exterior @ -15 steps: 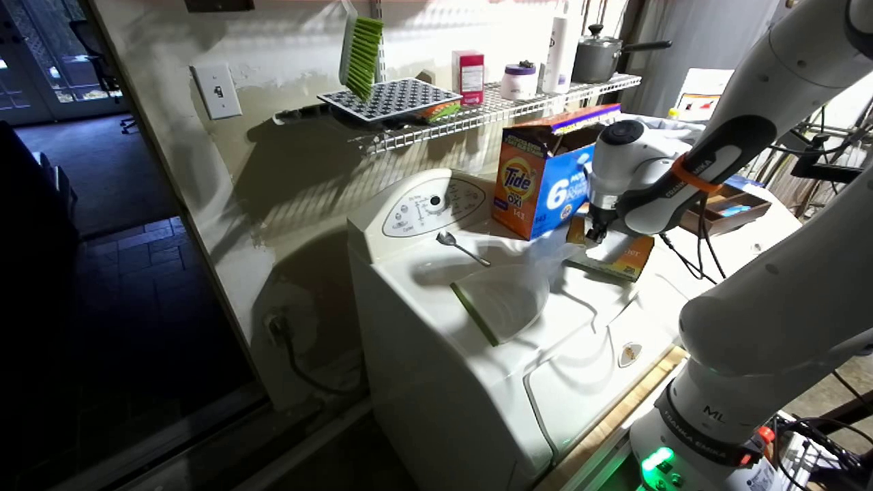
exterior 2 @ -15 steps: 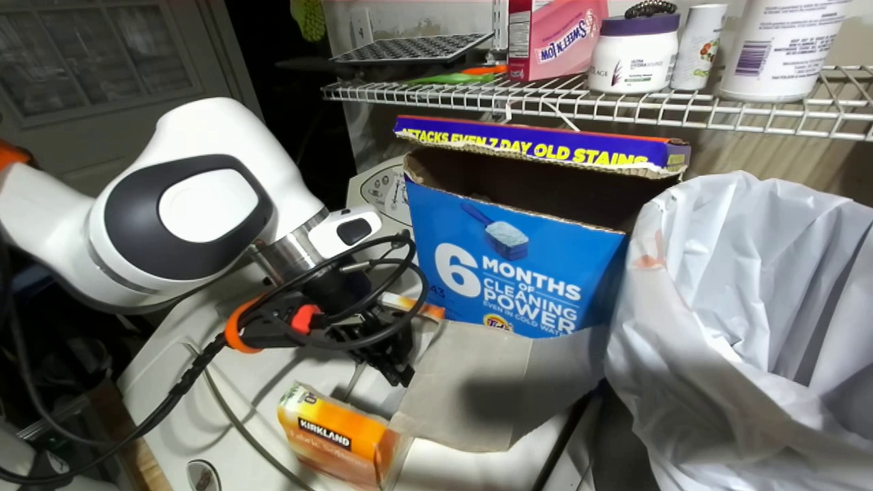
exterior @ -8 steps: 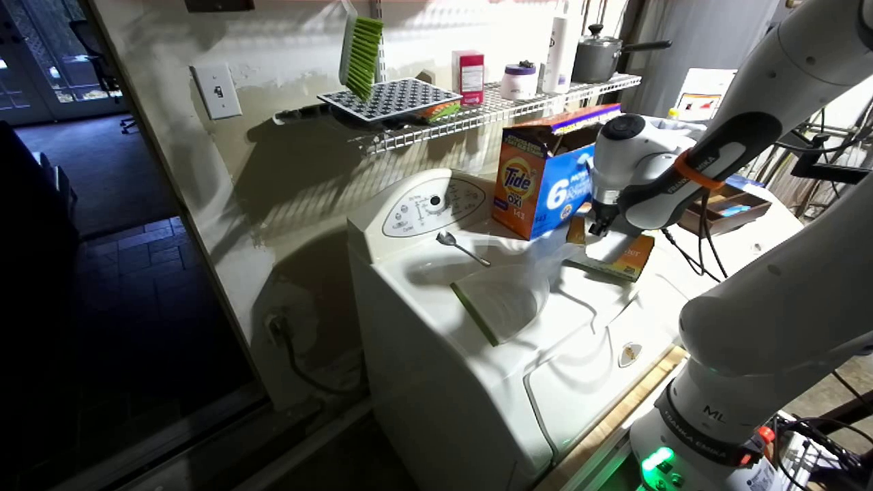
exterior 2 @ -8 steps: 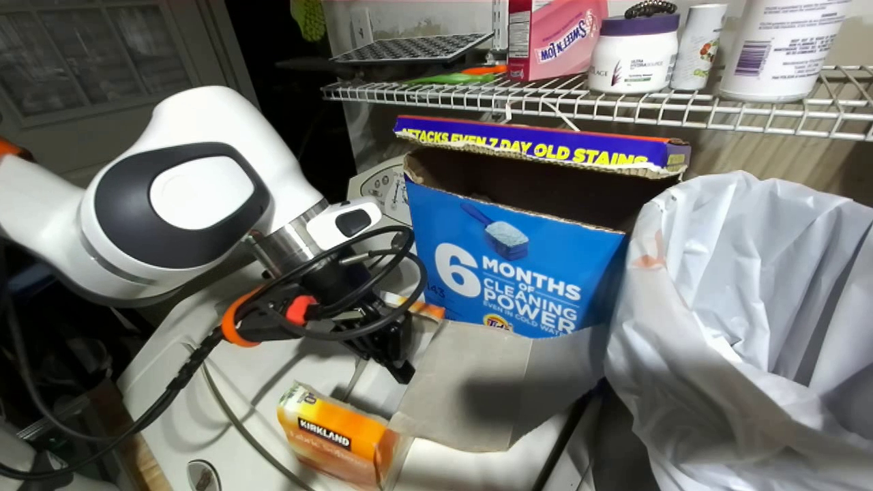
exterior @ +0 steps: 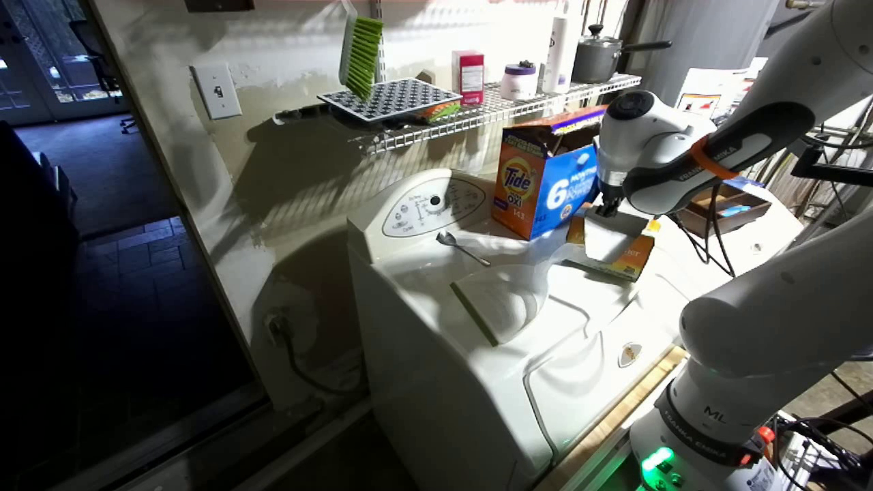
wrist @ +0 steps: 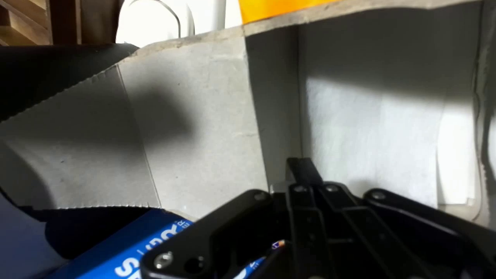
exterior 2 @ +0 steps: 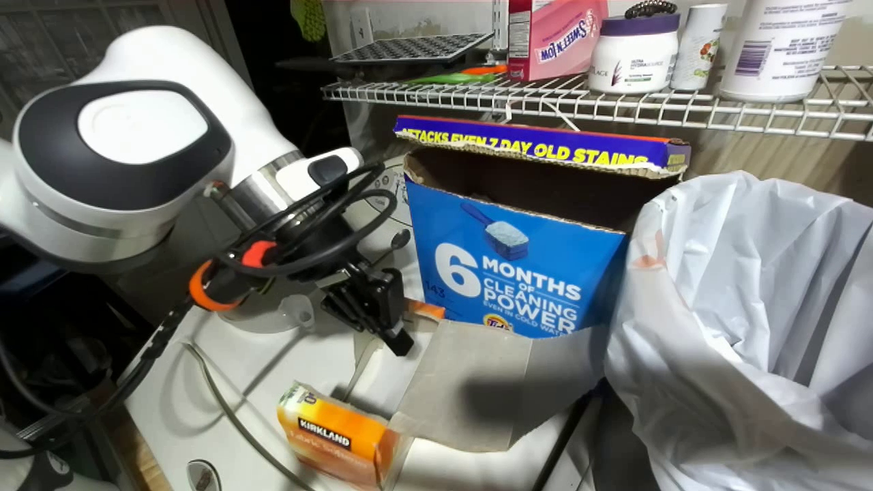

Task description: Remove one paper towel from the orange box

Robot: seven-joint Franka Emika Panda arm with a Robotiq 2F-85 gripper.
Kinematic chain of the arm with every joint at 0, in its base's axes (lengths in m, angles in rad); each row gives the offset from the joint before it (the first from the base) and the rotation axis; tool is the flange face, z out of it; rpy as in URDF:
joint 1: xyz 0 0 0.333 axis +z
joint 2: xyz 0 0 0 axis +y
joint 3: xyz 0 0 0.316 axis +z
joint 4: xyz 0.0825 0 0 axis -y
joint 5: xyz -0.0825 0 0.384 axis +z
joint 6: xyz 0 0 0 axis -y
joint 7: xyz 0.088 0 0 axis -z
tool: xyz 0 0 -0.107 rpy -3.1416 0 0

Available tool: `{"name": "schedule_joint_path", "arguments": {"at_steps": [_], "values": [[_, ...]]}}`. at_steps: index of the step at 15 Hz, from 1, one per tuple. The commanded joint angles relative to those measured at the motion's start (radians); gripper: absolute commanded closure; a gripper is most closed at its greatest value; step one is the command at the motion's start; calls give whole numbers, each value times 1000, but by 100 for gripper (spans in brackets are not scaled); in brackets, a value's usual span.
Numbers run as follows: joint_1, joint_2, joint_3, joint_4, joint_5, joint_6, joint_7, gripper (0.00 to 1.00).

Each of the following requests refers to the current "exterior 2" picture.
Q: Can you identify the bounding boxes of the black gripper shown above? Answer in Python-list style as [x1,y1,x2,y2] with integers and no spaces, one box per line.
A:
[270,193,417,359]

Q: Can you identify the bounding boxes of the orange Kirkland cardboard box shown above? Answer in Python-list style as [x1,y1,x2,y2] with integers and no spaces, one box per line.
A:
[275,298,450,491]

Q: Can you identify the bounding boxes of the blue orange detergent box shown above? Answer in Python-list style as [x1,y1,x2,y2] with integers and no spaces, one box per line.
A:
[391,111,694,340]

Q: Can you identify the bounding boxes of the metal spoon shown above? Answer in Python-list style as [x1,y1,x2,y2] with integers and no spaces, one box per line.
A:
[364,227,414,270]

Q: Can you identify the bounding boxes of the black rod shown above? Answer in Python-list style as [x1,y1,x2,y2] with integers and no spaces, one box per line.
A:
[529,385,609,491]

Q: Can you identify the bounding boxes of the green orange sponge pack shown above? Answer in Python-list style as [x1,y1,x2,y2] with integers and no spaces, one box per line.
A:
[406,59,514,88]

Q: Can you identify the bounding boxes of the wooden board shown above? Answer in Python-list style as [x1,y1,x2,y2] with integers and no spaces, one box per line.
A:
[127,425,173,491]

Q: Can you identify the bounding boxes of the pink red carton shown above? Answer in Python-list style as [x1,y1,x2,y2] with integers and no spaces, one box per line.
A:
[502,0,612,84]

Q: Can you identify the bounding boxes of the white jar purple lid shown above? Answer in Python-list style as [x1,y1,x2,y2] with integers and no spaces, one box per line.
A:
[586,10,682,96]

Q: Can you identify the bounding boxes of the white plastic trash bag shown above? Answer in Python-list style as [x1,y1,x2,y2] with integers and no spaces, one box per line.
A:
[604,170,873,491]

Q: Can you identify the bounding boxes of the slim white bottle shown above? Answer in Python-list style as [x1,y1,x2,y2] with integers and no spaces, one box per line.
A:
[671,0,731,93]

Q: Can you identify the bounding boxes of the large white tub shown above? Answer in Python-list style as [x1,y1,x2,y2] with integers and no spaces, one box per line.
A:
[713,0,854,104]

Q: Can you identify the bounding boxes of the red cable clip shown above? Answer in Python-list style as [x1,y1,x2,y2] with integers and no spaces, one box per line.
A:
[237,238,282,273]

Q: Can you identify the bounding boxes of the orange cable wrap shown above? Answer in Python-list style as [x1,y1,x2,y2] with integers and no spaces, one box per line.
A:
[187,260,242,315]

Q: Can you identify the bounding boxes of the wire shelf rack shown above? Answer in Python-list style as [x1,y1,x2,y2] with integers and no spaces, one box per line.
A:
[330,29,495,64]

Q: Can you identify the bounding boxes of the white wire shelf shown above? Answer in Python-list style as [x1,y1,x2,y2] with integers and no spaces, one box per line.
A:
[320,62,873,144]

